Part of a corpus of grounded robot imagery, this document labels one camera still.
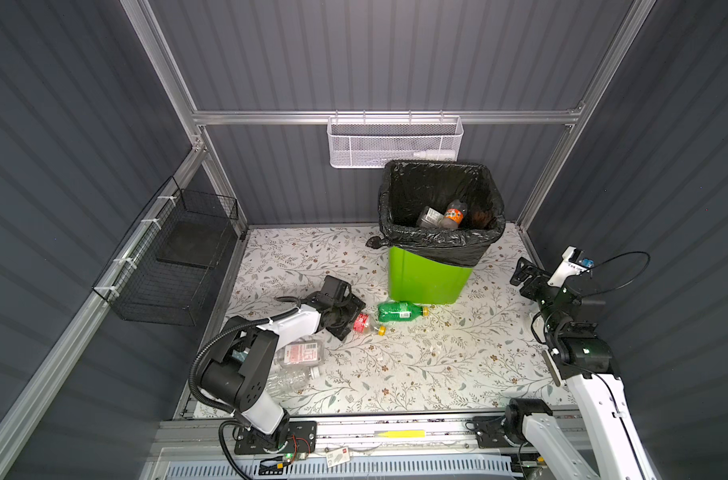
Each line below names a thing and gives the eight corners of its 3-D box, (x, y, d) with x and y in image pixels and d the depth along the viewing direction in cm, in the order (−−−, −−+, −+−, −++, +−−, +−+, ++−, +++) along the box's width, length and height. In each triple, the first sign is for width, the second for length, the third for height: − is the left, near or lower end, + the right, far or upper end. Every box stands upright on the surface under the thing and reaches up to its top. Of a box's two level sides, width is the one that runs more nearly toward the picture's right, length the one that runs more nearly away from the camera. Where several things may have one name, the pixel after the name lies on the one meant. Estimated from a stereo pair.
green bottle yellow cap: (378, 323, 96) (378, 315, 91) (378, 307, 99) (378, 299, 95) (428, 323, 95) (430, 315, 91) (425, 307, 99) (428, 298, 95)
